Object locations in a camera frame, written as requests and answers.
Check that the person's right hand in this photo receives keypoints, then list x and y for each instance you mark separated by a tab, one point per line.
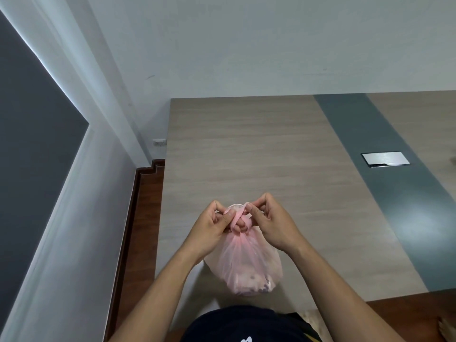
278	227

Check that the person's left hand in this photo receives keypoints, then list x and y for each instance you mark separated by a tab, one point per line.
203	238

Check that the pink plastic bag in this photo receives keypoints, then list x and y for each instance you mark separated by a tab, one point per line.
242	267

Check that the coffee bean print paper cup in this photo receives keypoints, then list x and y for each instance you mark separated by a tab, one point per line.
256	279

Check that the person's left forearm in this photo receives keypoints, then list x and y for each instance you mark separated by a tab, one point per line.
153	306

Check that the person's right forearm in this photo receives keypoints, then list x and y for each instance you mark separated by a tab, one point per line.
345	302

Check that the person's black clothes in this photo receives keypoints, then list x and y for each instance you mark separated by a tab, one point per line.
242	324

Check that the dark brown wooden baseboard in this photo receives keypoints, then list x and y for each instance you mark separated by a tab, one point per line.
124	245

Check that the white wall outlet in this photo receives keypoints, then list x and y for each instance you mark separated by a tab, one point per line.
159	142

